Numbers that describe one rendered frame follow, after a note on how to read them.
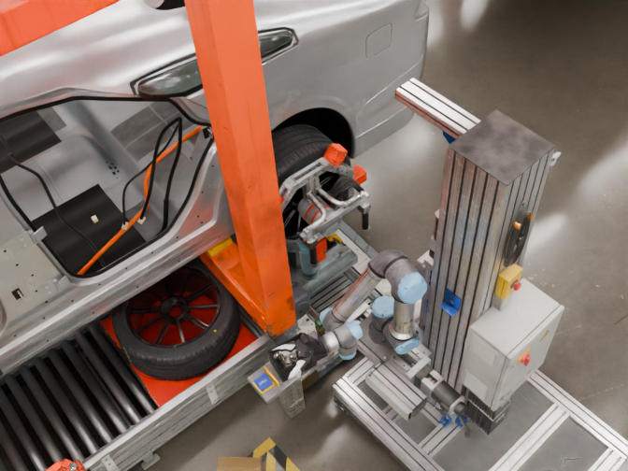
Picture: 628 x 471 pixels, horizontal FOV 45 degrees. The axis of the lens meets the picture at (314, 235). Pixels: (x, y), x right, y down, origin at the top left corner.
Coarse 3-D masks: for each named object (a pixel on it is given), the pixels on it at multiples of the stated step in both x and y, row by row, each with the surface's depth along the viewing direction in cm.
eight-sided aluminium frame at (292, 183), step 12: (312, 168) 370; (324, 168) 369; (336, 168) 376; (348, 168) 383; (288, 180) 364; (300, 180) 364; (288, 192) 363; (348, 192) 398; (288, 240) 398; (300, 240) 405
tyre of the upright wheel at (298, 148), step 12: (276, 132) 376; (288, 132) 378; (300, 132) 379; (312, 132) 384; (276, 144) 371; (288, 144) 371; (300, 144) 371; (312, 144) 372; (324, 144) 376; (276, 156) 367; (288, 156) 366; (300, 156) 366; (312, 156) 371; (276, 168) 364; (288, 168) 365
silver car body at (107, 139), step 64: (128, 0) 318; (256, 0) 330; (320, 0) 344; (384, 0) 360; (0, 64) 285; (64, 64) 292; (128, 64) 302; (192, 64) 314; (320, 64) 353; (384, 64) 386; (0, 128) 444; (64, 128) 443; (128, 128) 407; (192, 128) 401; (384, 128) 422; (0, 192) 292; (64, 192) 404; (128, 192) 409; (192, 192) 357; (0, 256) 305; (64, 256) 383; (128, 256) 357; (192, 256) 381; (0, 320) 330; (64, 320) 350
